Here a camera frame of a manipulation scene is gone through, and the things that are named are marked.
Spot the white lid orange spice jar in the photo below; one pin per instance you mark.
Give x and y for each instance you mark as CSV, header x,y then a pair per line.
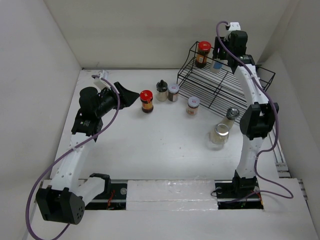
x,y
192,105

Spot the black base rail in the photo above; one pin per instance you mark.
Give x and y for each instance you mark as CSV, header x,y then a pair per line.
x,y
159,195

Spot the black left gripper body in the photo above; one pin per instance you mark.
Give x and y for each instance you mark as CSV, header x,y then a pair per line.
x,y
109,101

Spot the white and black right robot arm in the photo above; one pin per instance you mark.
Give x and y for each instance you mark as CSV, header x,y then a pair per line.
x,y
260,117

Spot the red lid chili jar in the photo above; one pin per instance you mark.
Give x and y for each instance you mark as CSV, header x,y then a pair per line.
x,y
146,98
203,49

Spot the black collar pepper shaker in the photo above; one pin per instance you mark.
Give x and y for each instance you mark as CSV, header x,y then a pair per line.
x,y
232,114

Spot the silver lid blue label shaker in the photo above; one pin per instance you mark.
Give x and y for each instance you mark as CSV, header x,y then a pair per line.
x,y
216,65

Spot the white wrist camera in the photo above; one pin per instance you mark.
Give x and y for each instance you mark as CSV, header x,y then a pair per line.
x,y
98,81
233,26

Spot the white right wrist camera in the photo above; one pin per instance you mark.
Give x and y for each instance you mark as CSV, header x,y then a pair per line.
x,y
233,26

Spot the black knob grinder jar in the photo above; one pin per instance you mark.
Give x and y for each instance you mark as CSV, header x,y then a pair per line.
x,y
161,90

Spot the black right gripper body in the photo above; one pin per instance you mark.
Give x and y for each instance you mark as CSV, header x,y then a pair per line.
x,y
228,39

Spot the wide clear glass jar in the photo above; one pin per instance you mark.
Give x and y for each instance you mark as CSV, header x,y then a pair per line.
x,y
219,136

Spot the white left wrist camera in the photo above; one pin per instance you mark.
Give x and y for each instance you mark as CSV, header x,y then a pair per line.
x,y
98,81

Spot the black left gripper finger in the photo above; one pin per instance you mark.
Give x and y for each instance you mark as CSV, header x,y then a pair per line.
x,y
121,90
128,98

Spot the white lid dark spice jar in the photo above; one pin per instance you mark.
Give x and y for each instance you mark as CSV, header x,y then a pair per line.
x,y
173,92

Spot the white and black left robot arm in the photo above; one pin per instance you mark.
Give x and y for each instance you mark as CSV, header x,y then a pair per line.
x,y
64,199

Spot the black wire rack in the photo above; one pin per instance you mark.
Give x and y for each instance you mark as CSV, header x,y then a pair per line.
x,y
217,91

